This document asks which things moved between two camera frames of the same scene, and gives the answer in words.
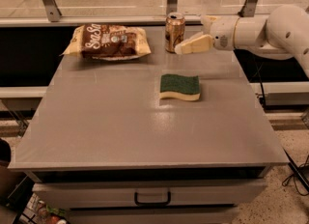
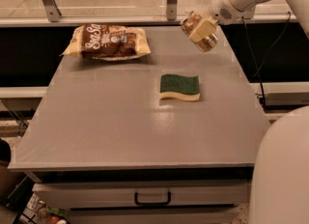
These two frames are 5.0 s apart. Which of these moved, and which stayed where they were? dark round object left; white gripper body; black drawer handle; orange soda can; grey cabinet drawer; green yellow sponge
Moved: white gripper body; orange soda can
Stayed: green yellow sponge; grey cabinet drawer; dark round object left; black drawer handle
